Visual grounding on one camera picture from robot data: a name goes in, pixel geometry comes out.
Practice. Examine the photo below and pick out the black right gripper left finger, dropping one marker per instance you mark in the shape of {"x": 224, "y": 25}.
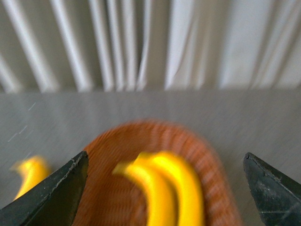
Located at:
{"x": 52, "y": 202}

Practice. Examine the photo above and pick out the right brown wicker basket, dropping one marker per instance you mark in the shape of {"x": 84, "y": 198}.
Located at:
{"x": 111, "y": 200}

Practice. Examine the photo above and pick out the white pleated curtain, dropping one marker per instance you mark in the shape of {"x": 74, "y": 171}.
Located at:
{"x": 132, "y": 45}

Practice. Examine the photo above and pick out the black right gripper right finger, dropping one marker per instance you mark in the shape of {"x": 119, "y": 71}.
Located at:
{"x": 277, "y": 197}

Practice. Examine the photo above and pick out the yellow banana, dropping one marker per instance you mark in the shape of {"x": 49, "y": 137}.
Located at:
{"x": 31, "y": 171}
{"x": 161, "y": 203}
{"x": 185, "y": 182}

